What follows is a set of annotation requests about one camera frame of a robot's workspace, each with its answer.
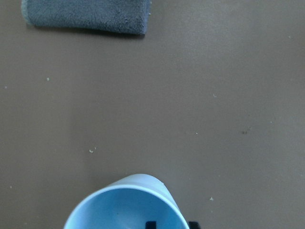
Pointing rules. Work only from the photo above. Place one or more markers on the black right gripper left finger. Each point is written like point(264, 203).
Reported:
point(151, 225)

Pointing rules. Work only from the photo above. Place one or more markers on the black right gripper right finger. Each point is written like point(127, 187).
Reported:
point(193, 225)

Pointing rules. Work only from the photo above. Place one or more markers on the light blue cup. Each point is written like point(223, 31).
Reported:
point(128, 204)

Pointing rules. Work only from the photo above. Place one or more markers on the grey folded cloth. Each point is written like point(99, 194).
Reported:
point(118, 16)

